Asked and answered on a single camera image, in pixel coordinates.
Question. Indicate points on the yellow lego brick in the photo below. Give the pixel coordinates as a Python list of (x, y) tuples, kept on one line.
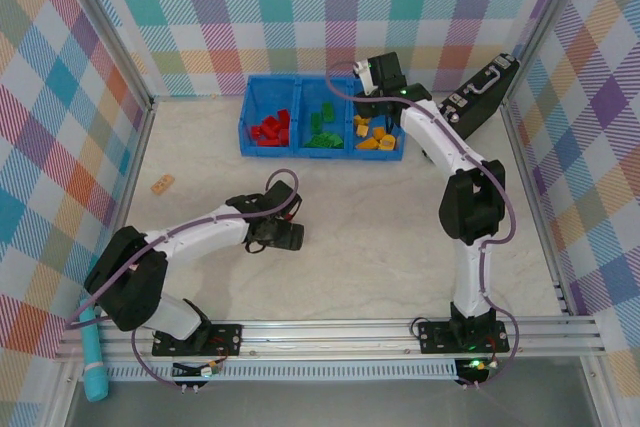
[(362, 121), (367, 144)]

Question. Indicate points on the orange-yellow half-disc lego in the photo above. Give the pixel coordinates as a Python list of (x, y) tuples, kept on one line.
[(387, 142)]

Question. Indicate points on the small green lego brick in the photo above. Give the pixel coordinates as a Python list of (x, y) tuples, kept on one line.
[(338, 142)]

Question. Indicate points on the red lego brick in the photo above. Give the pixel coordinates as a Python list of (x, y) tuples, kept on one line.
[(284, 137), (271, 125), (257, 131), (281, 118), (269, 139)]

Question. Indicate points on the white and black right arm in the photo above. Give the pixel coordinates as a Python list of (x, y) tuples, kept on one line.
[(470, 277)]

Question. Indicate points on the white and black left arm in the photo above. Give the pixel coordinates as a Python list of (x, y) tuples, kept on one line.
[(200, 237)]

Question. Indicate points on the blue three-compartment plastic bin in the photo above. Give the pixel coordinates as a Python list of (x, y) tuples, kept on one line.
[(265, 92)]

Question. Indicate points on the black briefcase with metal latches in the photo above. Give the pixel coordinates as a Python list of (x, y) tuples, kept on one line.
[(490, 97)]

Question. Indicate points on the small tan wooden block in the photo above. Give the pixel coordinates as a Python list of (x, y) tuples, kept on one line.
[(163, 184)]

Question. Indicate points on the teal plastic cylinder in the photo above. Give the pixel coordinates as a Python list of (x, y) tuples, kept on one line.
[(94, 362)]

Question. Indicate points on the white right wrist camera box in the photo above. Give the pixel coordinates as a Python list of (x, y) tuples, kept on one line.
[(364, 79)]

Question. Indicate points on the long aluminium base rail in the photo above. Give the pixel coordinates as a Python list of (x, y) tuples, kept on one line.
[(325, 339)]

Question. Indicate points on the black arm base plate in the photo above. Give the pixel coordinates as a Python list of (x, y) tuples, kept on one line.
[(225, 339), (430, 342)]

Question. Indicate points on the aluminium side rail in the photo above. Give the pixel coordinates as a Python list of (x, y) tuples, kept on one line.
[(127, 197), (534, 197)]

